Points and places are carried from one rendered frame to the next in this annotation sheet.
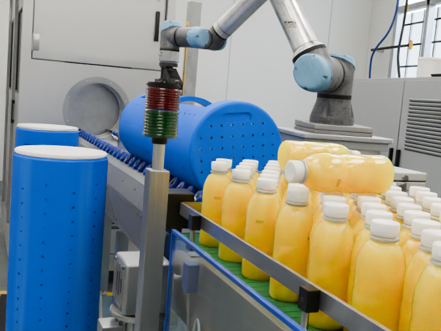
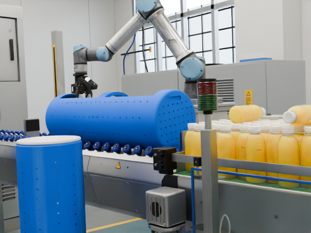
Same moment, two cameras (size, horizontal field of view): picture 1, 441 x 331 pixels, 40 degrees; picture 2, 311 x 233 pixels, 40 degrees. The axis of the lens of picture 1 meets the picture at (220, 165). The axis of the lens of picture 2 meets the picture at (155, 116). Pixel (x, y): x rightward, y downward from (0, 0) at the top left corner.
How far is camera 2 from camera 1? 0.81 m
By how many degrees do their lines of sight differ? 23
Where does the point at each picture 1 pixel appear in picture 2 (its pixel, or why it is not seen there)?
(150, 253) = (213, 178)
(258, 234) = (258, 157)
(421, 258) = not seen: outside the picture
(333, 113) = not seen: hidden behind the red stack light
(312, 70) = (193, 67)
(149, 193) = (210, 143)
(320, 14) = (83, 33)
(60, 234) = (68, 195)
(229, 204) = (225, 145)
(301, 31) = (180, 44)
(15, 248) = (34, 212)
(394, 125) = not seen: hidden behind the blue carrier
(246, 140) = (179, 112)
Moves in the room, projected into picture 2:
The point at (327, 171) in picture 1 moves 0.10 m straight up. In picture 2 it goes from (304, 114) to (304, 82)
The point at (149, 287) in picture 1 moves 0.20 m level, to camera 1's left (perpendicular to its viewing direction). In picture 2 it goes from (214, 199) to (156, 208)
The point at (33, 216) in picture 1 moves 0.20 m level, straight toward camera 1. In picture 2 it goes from (48, 186) to (72, 193)
